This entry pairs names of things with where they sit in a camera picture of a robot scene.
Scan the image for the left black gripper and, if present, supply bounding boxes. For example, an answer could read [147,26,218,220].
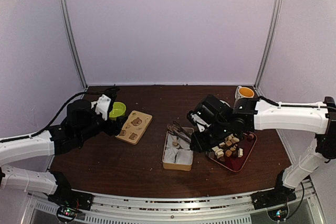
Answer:
[77,106,128,143]

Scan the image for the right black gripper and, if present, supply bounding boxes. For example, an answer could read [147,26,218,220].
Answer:
[190,120,232,153]

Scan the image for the tan bear tin lid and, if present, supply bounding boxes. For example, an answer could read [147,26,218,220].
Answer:
[116,110,153,145]

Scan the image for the metal tongs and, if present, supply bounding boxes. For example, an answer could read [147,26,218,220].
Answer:
[166,121,191,144]

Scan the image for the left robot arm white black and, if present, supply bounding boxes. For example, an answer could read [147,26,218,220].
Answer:
[1,95,127,207]

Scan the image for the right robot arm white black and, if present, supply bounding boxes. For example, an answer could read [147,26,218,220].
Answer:
[187,95,335,204]

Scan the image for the white chocolate block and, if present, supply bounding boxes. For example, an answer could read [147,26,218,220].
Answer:
[213,146,224,158]

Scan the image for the round brown chocolate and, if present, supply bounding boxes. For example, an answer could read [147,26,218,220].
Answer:
[225,150,233,157]

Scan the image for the lime green plastic bowl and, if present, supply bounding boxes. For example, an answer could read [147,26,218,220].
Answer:
[109,102,127,120]

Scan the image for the tan tin box with paper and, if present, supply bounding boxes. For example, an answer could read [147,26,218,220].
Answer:
[162,127,194,172]

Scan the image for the red rectangular tray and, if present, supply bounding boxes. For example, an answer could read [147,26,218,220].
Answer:
[205,132,257,172]

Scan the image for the patterned mug yellow inside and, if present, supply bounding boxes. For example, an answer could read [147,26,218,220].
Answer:
[235,86,255,101]

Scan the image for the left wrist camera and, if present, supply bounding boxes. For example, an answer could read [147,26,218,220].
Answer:
[91,88,119,121]

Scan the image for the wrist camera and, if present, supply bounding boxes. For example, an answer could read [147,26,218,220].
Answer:
[187,111,210,132]
[91,88,119,121]

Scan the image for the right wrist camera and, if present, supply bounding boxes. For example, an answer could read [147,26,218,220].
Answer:
[187,111,210,132]

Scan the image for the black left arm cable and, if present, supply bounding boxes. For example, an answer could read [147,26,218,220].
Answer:
[0,87,120,143]

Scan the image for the front aluminium rail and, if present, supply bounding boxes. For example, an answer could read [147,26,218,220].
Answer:
[26,179,323,224]

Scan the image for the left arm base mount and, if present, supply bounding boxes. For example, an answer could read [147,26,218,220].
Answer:
[47,187,93,210]

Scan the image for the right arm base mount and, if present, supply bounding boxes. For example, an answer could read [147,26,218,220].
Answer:
[251,189,297,210]

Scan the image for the left aluminium frame post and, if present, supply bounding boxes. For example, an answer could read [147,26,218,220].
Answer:
[59,0,88,89]

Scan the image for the aluminium frame post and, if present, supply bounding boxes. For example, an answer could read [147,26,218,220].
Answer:
[59,0,88,89]
[254,0,283,90]

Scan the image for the right aluminium frame post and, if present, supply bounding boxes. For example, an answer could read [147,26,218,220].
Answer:
[254,0,283,90]

